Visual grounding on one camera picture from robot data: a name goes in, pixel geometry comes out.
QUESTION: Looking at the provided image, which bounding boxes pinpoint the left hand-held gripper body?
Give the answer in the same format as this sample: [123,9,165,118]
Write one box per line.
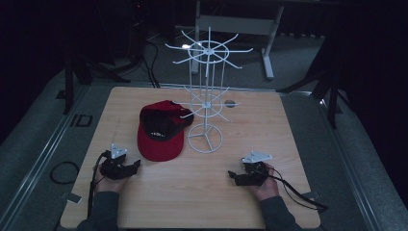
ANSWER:
[99,142,131,181]

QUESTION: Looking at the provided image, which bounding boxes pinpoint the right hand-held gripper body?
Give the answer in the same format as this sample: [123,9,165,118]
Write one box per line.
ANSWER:
[235,150,273,187]

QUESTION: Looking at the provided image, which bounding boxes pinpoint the red baseball cap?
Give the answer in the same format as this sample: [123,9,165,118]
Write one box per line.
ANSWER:
[137,99,195,163]

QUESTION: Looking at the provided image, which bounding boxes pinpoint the white wire display rack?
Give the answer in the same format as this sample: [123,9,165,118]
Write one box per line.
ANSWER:
[165,26,254,154]

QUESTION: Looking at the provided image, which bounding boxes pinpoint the person's right hand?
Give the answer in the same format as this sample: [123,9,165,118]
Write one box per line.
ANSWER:
[248,163,281,202]

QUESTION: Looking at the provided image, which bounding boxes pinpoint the person's left hand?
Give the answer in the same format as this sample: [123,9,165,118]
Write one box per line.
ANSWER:
[93,163,130,194]

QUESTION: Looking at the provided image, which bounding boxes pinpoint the black tripod stand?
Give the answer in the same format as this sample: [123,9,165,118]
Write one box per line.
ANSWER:
[277,38,354,129]
[56,38,132,116]

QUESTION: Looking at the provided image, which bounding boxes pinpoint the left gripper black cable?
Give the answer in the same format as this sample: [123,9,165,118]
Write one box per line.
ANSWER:
[87,150,112,219]

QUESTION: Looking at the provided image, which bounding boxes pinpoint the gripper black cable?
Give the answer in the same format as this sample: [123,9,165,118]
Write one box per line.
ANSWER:
[265,167,329,214]
[87,150,112,219]

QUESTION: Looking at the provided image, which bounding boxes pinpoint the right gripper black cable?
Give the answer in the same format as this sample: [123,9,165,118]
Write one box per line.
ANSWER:
[265,167,329,214]

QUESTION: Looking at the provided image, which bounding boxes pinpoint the black rectangular floor bracket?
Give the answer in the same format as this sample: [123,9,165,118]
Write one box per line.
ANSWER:
[70,114,94,128]

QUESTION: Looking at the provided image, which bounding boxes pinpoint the black cable loop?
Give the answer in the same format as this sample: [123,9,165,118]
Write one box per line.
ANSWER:
[49,161,81,186]

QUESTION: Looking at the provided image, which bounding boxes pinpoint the black floor cables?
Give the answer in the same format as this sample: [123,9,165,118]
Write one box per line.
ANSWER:
[140,35,162,89]

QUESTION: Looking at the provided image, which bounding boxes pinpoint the white metal table frame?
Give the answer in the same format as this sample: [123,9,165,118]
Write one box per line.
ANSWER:
[191,0,285,81]

